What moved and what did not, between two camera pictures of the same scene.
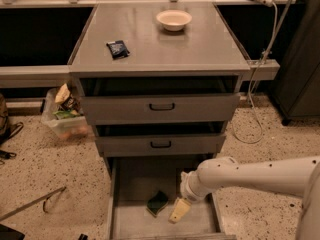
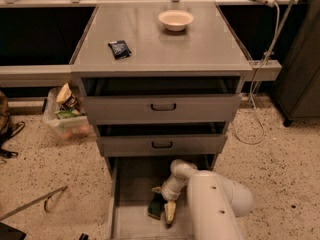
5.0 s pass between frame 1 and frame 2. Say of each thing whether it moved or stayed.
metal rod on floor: stayed
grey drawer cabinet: stayed
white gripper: moved
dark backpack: stayed
